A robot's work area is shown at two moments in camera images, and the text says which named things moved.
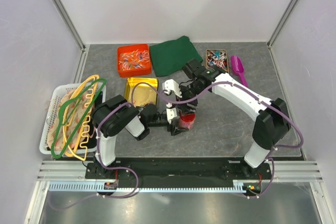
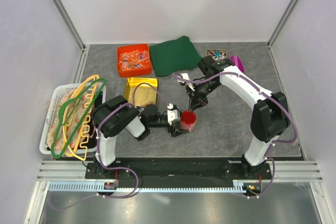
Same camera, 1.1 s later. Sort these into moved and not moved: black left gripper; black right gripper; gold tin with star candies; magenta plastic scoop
Moved: black right gripper
Not moved: gold tin with star candies; magenta plastic scoop; black left gripper
